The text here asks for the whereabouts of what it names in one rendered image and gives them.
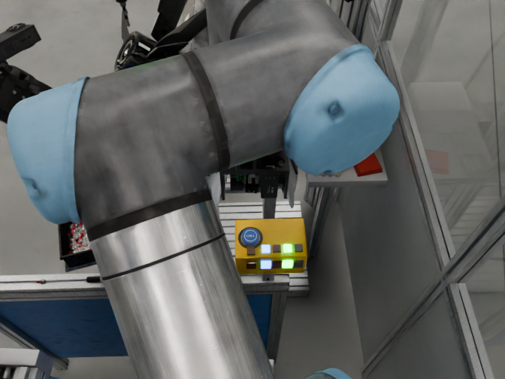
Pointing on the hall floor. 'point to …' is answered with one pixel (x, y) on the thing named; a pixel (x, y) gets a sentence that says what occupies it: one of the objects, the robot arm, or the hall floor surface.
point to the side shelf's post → (319, 220)
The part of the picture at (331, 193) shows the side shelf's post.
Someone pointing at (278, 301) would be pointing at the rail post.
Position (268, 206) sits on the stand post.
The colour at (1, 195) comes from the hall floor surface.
